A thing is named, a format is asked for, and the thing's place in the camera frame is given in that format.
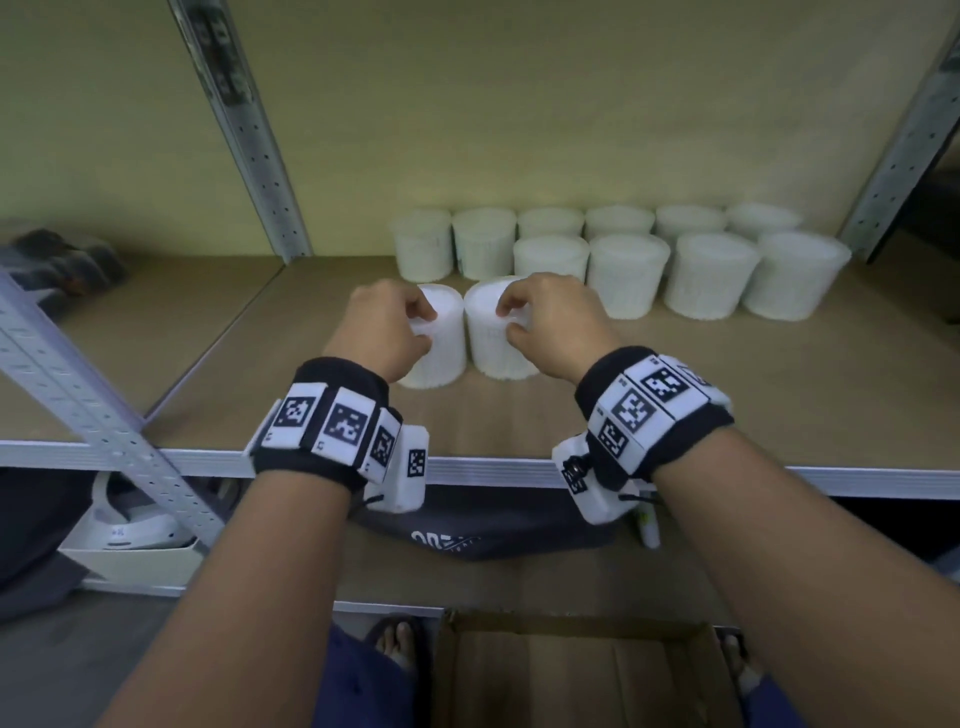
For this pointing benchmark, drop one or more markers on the person's right hand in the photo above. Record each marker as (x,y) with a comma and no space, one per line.
(562,330)

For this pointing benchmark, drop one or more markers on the person's left hand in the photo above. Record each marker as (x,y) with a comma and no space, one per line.
(375,330)

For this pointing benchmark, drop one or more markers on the cotton-swab tub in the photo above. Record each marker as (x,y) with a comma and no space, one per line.
(446,352)
(487,345)

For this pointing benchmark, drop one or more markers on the group of white cotton-swab tubs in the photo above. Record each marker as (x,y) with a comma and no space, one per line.
(626,274)

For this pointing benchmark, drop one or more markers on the grey metal shelf wooden boards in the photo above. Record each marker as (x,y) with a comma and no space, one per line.
(750,390)

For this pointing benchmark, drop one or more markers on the brown cardboard box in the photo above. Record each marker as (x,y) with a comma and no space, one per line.
(562,675)

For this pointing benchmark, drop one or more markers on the person's right forearm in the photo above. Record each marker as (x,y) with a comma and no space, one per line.
(810,585)

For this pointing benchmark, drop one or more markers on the person's left forearm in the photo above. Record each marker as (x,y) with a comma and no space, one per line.
(247,600)

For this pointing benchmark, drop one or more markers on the small white spray bottle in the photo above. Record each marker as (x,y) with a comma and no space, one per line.
(649,532)

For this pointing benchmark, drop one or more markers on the person's left foot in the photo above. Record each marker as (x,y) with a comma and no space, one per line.
(397,645)

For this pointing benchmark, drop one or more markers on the person's left leg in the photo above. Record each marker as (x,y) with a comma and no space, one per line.
(352,690)

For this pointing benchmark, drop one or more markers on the black left wristband with markers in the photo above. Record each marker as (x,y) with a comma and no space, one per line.
(341,375)

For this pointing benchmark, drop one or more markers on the black wristband with markers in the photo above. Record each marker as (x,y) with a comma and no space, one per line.
(341,375)
(690,439)

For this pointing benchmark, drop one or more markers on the black right wristband with markers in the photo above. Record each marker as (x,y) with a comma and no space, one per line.
(690,439)

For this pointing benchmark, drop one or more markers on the dark grey printed bag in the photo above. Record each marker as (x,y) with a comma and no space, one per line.
(510,525)

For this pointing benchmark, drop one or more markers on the black marker tag plate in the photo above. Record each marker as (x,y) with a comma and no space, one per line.
(221,60)

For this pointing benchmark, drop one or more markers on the black left sandal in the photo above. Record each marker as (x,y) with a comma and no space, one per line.
(424,660)

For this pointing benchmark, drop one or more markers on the black sandal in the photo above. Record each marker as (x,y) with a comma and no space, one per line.
(424,660)
(731,639)

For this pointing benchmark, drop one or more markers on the white device in tray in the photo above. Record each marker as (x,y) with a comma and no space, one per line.
(135,566)

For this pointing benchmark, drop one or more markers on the black right sandal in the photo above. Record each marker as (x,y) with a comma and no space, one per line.
(731,639)

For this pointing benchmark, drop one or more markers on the dark cloth bag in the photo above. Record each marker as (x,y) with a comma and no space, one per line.
(37,540)

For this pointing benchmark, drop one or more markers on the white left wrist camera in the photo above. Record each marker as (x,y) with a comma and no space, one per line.
(401,487)

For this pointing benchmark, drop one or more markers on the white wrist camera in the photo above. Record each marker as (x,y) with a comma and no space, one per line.
(401,487)
(600,510)

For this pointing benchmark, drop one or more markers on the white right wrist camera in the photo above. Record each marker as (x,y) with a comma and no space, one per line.
(600,510)

